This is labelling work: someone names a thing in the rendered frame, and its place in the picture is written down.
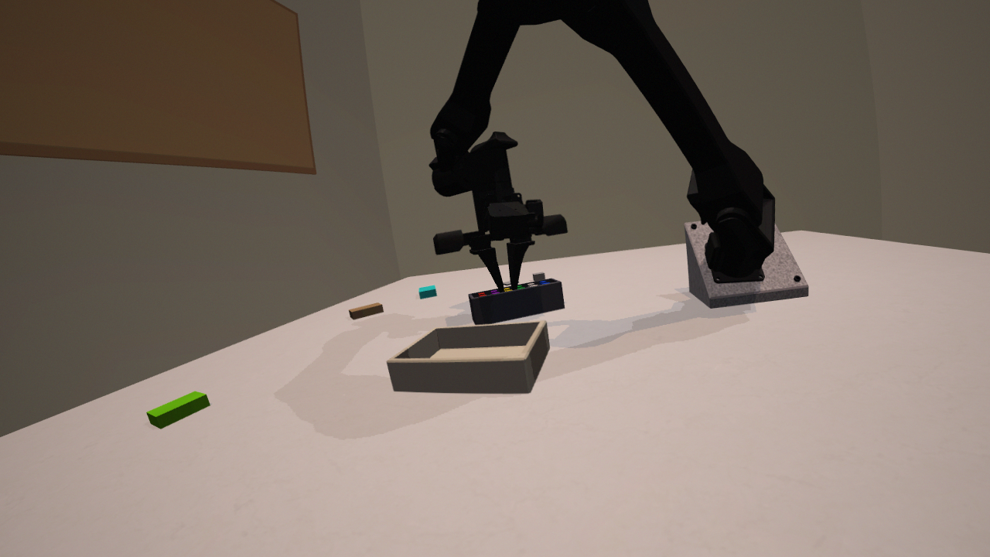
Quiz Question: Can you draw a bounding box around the green rectangular block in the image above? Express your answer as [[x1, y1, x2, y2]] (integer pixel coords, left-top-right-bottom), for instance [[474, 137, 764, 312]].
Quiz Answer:
[[146, 391, 210, 429]]

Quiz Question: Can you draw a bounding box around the brown rectangular block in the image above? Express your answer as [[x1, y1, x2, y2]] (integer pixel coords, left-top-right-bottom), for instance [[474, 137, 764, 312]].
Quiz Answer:
[[349, 302, 384, 320]]

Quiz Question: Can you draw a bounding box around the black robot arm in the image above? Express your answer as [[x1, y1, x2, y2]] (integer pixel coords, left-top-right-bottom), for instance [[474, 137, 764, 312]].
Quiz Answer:
[[429, 0, 775, 283]]

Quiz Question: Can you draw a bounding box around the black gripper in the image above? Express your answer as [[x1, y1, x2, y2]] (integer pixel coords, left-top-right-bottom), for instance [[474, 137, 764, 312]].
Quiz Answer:
[[433, 182, 568, 292]]

